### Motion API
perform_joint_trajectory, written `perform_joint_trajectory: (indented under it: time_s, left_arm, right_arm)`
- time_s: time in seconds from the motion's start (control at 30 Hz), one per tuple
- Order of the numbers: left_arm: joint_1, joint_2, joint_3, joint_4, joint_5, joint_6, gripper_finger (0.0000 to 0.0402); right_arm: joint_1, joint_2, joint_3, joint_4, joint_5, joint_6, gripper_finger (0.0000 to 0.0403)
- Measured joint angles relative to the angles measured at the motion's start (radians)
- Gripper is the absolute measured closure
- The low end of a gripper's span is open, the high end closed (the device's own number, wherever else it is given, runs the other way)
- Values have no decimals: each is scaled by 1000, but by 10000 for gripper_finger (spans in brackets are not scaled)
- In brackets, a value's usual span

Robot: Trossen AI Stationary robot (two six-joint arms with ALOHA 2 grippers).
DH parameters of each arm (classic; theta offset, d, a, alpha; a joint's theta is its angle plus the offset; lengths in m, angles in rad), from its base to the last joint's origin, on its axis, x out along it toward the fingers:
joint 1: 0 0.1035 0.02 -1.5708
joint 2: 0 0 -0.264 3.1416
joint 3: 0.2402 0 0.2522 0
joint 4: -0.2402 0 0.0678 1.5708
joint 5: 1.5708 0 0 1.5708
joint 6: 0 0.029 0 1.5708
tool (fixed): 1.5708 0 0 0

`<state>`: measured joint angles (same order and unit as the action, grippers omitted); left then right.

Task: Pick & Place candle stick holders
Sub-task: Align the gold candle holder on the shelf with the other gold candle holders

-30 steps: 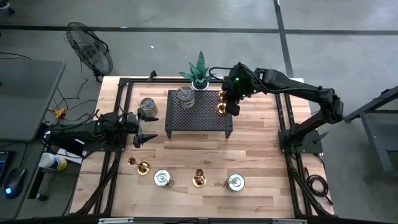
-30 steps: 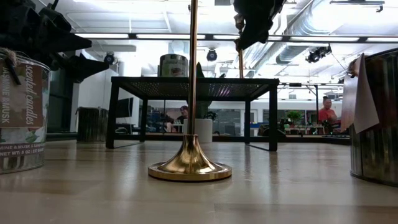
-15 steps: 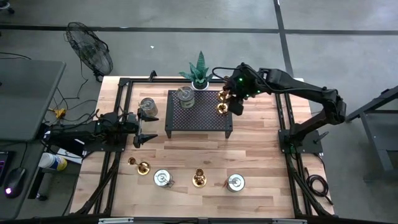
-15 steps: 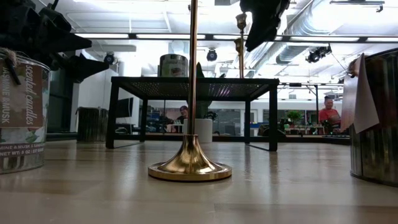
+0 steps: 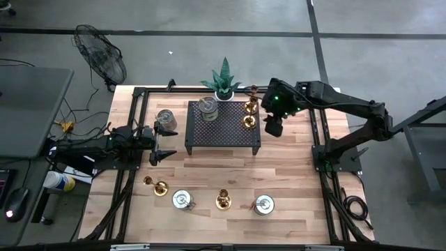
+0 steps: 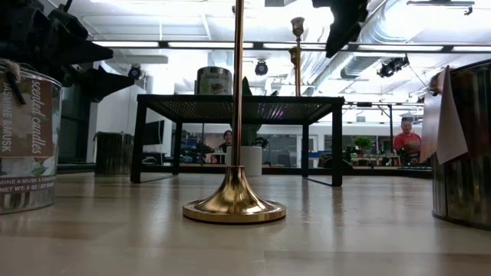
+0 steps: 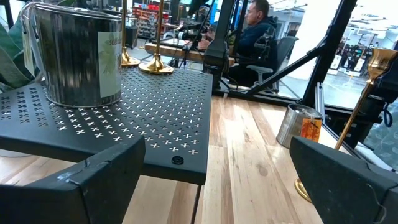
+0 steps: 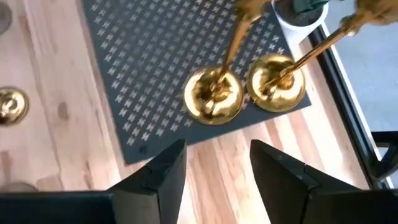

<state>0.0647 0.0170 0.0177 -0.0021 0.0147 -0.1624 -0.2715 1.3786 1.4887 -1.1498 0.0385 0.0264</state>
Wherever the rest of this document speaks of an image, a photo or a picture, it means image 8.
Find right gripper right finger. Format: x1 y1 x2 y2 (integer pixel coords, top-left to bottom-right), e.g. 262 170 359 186
249 139 371 224

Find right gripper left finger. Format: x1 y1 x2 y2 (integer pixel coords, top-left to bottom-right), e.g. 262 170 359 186
107 139 188 224

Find gold candlestick holder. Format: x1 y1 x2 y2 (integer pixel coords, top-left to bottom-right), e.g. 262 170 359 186
0 86 29 127
182 0 271 126
246 0 398 113

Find black perforated metal rack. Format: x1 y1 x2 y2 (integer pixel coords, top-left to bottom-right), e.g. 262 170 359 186
81 0 312 166

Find green plant in white pot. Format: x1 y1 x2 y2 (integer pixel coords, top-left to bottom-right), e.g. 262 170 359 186
271 0 330 44

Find black aluminium rig frame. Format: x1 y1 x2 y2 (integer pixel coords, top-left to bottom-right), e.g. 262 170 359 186
307 24 398 190

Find black frame handle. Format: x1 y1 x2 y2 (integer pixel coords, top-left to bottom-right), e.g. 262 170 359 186
371 130 398 183

